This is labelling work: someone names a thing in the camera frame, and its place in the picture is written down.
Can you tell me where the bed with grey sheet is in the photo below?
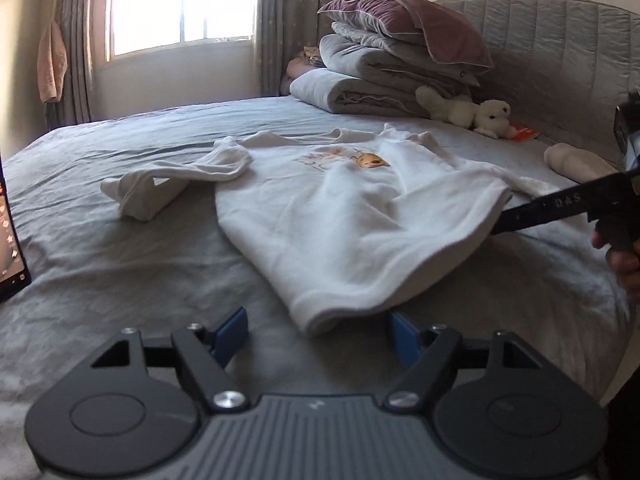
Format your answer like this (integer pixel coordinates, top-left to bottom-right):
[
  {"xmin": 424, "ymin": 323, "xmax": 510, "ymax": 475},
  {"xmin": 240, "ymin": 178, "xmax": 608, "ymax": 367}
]
[{"xmin": 0, "ymin": 95, "xmax": 632, "ymax": 480}]

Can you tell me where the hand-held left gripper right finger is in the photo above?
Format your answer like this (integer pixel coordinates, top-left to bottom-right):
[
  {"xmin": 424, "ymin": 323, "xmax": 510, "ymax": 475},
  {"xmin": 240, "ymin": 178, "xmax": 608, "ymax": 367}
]
[{"xmin": 385, "ymin": 312, "xmax": 551, "ymax": 408}]

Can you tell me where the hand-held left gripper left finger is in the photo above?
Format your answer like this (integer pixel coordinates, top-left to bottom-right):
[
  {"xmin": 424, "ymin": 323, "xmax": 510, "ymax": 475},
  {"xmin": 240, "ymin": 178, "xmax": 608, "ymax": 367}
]
[{"xmin": 90, "ymin": 308, "xmax": 249, "ymax": 412}]

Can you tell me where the light grey folded quilt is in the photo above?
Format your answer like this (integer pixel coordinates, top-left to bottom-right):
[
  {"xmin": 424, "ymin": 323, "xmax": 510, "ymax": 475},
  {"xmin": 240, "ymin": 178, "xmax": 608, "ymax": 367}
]
[{"xmin": 289, "ymin": 67, "xmax": 473, "ymax": 120}]

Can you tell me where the grey curtain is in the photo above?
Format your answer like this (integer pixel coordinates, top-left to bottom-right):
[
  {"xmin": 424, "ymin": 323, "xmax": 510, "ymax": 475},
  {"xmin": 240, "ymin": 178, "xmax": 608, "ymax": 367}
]
[
  {"xmin": 255, "ymin": 0, "xmax": 342, "ymax": 99},
  {"xmin": 54, "ymin": 0, "xmax": 110, "ymax": 127}
]

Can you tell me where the pink hanging towel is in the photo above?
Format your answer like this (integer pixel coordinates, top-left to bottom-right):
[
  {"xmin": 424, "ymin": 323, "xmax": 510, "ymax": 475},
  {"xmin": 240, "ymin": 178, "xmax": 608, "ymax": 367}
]
[{"xmin": 39, "ymin": 21, "xmax": 69, "ymax": 104}]

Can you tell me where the beige bolster pillow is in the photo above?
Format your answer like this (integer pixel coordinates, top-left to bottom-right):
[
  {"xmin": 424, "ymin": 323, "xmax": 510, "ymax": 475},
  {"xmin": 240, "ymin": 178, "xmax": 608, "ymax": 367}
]
[{"xmin": 544, "ymin": 142, "xmax": 619, "ymax": 185}]

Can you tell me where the window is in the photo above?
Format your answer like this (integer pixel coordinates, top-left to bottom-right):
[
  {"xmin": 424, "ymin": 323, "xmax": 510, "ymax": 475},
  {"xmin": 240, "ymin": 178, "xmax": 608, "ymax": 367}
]
[{"xmin": 102, "ymin": 0, "xmax": 262, "ymax": 62}]

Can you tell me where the person's right hand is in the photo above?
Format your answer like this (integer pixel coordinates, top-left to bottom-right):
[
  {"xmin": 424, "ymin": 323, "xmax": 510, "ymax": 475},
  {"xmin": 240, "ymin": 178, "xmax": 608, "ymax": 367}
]
[{"xmin": 590, "ymin": 225, "xmax": 640, "ymax": 307}]

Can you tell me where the white plush toy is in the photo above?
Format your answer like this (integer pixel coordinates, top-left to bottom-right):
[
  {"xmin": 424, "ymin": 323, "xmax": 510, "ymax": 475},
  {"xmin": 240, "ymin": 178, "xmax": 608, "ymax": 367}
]
[{"xmin": 415, "ymin": 85, "xmax": 519, "ymax": 140}]

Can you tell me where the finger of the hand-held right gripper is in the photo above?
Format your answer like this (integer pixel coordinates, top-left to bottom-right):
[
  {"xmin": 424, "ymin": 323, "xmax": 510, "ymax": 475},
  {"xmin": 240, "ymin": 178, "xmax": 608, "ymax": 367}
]
[{"xmin": 492, "ymin": 182, "xmax": 590, "ymax": 236}]

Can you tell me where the grey quilted headboard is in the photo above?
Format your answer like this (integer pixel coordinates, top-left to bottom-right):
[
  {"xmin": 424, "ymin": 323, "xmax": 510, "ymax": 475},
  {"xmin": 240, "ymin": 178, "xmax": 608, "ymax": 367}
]
[{"xmin": 432, "ymin": 0, "xmax": 640, "ymax": 162}]

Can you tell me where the white sweatshirt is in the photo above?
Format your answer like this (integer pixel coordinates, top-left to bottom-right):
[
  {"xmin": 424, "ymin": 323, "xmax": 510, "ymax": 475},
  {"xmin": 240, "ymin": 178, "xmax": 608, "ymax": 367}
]
[{"xmin": 100, "ymin": 129, "xmax": 556, "ymax": 338}]

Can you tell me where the pinkish cloth bundle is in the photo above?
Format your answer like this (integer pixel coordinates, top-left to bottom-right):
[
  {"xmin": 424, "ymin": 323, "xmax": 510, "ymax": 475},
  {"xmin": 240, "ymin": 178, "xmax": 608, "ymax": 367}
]
[{"xmin": 280, "ymin": 46, "xmax": 327, "ymax": 97}]

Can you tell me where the purple pillow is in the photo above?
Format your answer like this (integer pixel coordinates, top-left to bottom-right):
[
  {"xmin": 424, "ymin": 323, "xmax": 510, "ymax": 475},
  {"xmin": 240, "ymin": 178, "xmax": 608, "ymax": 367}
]
[{"xmin": 317, "ymin": 0, "xmax": 495, "ymax": 77}]

